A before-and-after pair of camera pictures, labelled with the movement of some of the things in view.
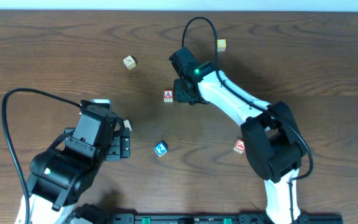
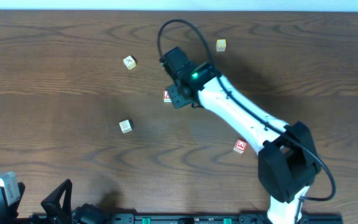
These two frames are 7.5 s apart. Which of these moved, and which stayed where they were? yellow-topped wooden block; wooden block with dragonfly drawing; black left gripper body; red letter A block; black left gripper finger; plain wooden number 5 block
Moved: black left gripper finger; black left gripper body
Stayed: red letter A block; plain wooden number 5 block; yellow-topped wooden block; wooden block with dragonfly drawing
